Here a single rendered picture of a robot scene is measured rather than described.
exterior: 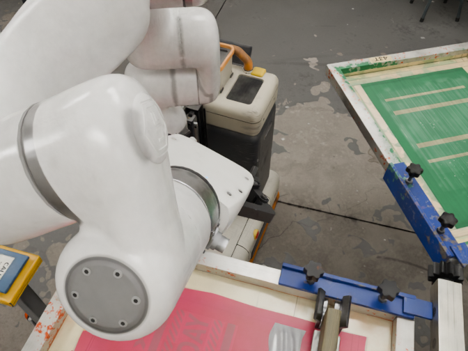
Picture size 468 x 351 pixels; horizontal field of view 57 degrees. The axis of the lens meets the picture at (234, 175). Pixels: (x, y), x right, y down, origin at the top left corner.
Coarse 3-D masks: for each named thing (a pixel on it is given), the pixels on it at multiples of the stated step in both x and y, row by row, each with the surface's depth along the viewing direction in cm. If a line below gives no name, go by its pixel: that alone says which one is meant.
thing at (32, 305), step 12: (24, 252) 108; (36, 264) 107; (24, 276) 104; (12, 288) 102; (24, 288) 104; (0, 300) 100; (12, 300) 101; (24, 300) 113; (36, 300) 119; (36, 312) 120
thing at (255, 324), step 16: (176, 304) 99; (192, 304) 99; (208, 304) 99; (224, 304) 99; (240, 304) 99; (224, 320) 97; (240, 320) 97; (256, 320) 97; (272, 320) 97; (288, 320) 97; (304, 320) 97; (80, 336) 95; (96, 336) 95; (240, 336) 95; (256, 336) 95; (304, 336) 95; (352, 336) 95
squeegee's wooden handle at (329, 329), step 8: (328, 312) 88; (336, 312) 87; (328, 320) 86; (336, 320) 86; (320, 328) 92; (328, 328) 85; (336, 328) 85; (320, 336) 88; (328, 336) 84; (336, 336) 84; (320, 344) 85; (328, 344) 83; (336, 344) 84
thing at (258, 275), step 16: (208, 256) 103; (224, 256) 103; (208, 272) 104; (224, 272) 102; (240, 272) 101; (256, 272) 101; (272, 272) 101; (272, 288) 101; (288, 288) 99; (48, 304) 96; (352, 304) 96; (48, 320) 93; (64, 320) 97; (400, 320) 93; (32, 336) 91; (48, 336) 92; (400, 336) 91
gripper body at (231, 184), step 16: (176, 144) 42; (192, 144) 44; (176, 160) 38; (192, 160) 40; (208, 160) 42; (224, 160) 44; (208, 176) 38; (224, 176) 40; (240, 176) 42; (224, 192) 38; (240, 192) 39; (224, 208) 36; (240, 208) 40; (224, 224) 37
